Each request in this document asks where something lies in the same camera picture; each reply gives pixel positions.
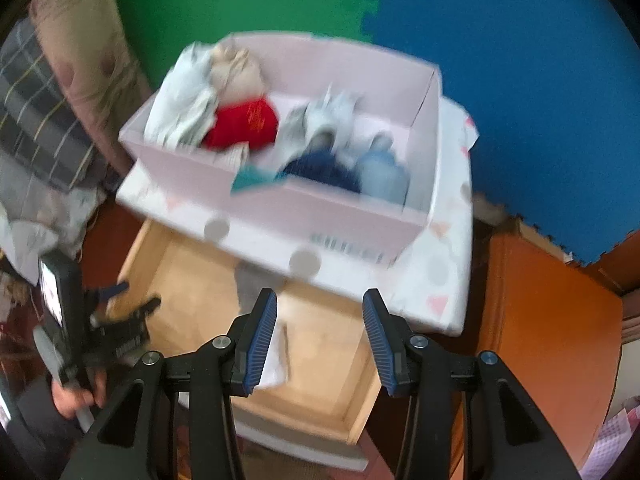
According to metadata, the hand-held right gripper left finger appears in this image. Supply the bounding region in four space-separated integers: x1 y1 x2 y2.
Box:
60 287 278 480

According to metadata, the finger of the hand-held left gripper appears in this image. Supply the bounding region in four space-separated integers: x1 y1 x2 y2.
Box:
126 296 162 321
96 283 131 307

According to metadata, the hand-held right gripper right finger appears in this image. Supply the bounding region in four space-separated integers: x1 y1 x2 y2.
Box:
362 288 581 480

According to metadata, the wooden drawer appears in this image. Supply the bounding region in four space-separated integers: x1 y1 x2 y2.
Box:
117 220 383 471

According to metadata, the white cardboard box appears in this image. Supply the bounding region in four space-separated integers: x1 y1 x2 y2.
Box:
119 32 443 267

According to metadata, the light blue knit underwear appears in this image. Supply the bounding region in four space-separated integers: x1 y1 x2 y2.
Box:
357 132 411 206

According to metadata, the navy floral underwear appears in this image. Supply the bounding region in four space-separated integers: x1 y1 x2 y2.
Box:
277 152 363 193

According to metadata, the red underwear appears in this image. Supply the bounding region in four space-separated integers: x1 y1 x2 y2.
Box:
202 100 280 151

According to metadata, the grey beige knit underwear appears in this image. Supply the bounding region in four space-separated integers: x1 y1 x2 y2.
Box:
277 105 321 161

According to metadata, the white rolled underwear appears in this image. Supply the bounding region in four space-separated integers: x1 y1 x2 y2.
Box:
255 322 292 391

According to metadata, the person's left hand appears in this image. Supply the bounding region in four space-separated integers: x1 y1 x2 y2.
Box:
52 364 109 418

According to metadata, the white printed plastic bag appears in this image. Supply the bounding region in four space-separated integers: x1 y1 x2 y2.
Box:
0 180 106 271

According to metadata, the white cabinet with dotted cloth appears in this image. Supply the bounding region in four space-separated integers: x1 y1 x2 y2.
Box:
116 95 476 338

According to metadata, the wooden chair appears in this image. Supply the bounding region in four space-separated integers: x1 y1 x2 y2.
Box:
472 230 626 471

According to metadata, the plaid cloth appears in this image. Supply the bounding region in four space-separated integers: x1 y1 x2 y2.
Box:
0 17 98 191

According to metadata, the pink floral blanket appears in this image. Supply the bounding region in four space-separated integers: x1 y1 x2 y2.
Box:
27 0 151 176

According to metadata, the pink patterned cloth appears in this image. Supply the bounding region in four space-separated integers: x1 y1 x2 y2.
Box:
597 405 640 480

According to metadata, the blue foam mat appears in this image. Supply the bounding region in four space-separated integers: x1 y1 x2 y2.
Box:
367 0 640 268

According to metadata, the green foam mat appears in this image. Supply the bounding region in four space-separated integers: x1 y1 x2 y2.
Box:
107 0 386 96

